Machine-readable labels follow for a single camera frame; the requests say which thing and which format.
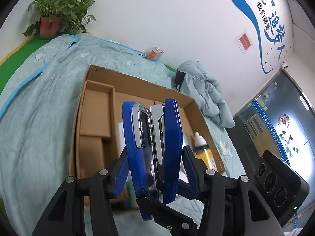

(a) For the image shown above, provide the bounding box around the yellow label bottle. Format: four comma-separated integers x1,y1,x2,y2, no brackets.
191,131,217,170

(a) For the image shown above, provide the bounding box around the glass door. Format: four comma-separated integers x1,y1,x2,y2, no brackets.
233,68,315,175

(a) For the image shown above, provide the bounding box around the small cardboard box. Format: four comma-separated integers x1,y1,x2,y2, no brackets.
75,136,105,180

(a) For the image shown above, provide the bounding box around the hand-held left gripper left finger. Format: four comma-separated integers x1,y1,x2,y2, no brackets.
31,147,128,236

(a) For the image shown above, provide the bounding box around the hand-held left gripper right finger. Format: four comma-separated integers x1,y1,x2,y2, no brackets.
182,146,286,236

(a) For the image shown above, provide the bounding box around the blue stapler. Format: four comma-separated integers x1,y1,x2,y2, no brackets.
122,99,184,223

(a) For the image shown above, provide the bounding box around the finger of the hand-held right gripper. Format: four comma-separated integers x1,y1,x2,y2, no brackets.
178,180,198,201
136,195,198,230

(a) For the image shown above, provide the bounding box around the potted plant in red pot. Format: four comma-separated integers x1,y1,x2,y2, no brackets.
23,0,97,40

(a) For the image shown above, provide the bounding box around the light blue padded jacket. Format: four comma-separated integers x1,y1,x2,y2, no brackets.
175,60,235,128

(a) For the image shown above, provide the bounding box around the green mat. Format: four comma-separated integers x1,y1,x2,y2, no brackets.
0,36,59,67

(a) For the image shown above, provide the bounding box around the large cardboard box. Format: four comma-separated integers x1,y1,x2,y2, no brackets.
69,64,227,203

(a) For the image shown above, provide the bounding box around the red wall sign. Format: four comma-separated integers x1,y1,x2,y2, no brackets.
237,31,253,54

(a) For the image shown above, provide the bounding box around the orange label glass jar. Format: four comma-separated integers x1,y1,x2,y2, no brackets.
147,46,164,61

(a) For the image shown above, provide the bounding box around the light blue quilt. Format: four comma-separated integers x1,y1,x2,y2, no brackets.
0,33,246,236

